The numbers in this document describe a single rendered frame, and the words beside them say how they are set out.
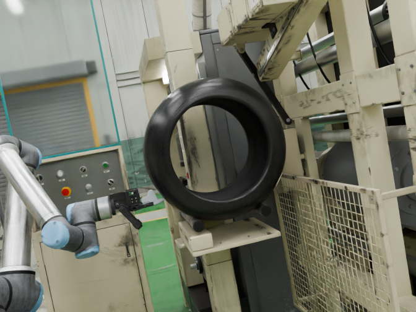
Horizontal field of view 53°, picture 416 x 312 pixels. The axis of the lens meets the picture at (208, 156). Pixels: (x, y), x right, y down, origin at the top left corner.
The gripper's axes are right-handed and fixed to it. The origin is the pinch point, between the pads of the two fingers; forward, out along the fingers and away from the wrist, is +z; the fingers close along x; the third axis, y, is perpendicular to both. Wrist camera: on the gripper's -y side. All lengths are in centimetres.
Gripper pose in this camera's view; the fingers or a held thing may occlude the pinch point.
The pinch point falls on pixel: (161, 201)
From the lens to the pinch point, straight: 172.7
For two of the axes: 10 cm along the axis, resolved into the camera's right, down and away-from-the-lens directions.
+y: -1.8, -9.8, -0.6
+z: 9.6, -1.9, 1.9
